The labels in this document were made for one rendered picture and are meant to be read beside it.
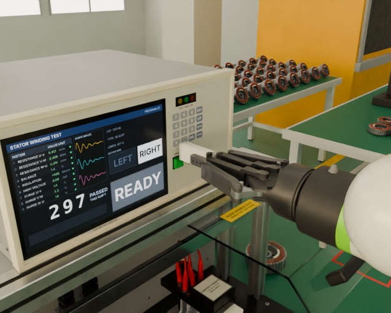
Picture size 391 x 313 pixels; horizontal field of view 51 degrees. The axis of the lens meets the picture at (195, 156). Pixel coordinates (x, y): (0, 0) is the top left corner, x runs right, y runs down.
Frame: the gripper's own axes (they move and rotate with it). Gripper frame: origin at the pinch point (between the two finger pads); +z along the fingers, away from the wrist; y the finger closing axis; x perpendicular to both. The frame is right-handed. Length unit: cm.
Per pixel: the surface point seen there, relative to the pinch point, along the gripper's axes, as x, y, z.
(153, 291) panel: -39.8, 3.1, 16.7
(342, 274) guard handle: -14.6, 6.9, -23.5
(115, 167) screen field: 0.7, -12.8, 4.5
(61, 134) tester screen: 7.9, -20.5, 4.5
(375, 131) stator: -43, 161, 28
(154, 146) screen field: 1.8, -5.1, 4.5
